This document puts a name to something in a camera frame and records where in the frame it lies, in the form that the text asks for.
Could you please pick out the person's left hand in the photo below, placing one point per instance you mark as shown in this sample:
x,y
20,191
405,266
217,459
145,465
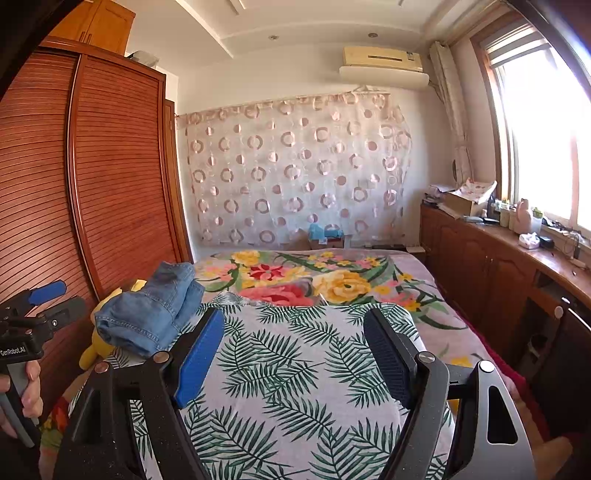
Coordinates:
x,y
32,392

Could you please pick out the sheer circle pattern curtain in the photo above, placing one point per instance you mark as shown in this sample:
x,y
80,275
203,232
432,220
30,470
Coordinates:
x,y
295,170

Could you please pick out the long wooden cabinet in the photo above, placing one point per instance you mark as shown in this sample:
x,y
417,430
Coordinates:
x,y
475,267

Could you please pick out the light blue denim pants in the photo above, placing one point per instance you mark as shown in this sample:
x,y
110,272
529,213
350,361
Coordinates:
x,y
138,323

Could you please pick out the cream wall air conditioner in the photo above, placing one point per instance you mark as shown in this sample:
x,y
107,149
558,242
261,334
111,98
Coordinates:
x,y
383,64

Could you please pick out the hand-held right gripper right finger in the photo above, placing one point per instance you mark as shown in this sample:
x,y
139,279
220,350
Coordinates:
x,y
388,367

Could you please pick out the wooden overhead cabinet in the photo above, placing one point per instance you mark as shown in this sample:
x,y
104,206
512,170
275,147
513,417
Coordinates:
x,y
101,23

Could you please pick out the red blanket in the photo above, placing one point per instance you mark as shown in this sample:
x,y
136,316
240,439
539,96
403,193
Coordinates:
x,y
512,392

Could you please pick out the wooden framed window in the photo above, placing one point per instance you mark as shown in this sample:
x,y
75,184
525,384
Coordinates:
x,y
540,134

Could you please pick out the small black device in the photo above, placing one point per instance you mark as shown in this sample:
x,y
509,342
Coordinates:
x,y
546,242

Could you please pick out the white tissue box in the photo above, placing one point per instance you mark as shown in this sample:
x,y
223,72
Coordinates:
x,y
529,241

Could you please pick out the floral bed sheet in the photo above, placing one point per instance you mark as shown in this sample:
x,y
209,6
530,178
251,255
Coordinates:
x,y
332,277

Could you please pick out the wooden slatted wardrobe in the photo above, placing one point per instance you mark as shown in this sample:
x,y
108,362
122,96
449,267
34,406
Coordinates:
x,y
111,175

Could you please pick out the small cardboard box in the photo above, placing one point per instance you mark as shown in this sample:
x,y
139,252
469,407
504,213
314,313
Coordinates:
x,y
330,243

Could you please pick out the open cardboard box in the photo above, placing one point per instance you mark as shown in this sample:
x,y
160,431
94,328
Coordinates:
x,y
468,198

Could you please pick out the pale bundle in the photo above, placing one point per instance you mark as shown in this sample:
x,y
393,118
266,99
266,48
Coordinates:
x,y
143,57

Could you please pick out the white window curtain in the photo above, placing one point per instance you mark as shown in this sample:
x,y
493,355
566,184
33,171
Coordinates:
x,y
455,110

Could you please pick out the yellow plush toy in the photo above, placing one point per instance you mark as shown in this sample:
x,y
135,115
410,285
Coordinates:
x,y
99,346

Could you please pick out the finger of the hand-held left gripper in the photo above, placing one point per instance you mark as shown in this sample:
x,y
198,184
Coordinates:
x,y
48,291
67,311

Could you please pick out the blue plastic bag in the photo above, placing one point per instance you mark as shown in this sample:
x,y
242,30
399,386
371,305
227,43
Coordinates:
x,y
323,232

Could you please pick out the stack of papers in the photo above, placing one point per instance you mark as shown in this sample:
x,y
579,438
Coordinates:
x,y
436,194

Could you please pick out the dark blue denim pants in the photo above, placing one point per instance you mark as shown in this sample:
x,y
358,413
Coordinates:
x,y
173,281

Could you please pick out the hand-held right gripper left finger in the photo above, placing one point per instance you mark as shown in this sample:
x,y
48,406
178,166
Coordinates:
x,y
201,360

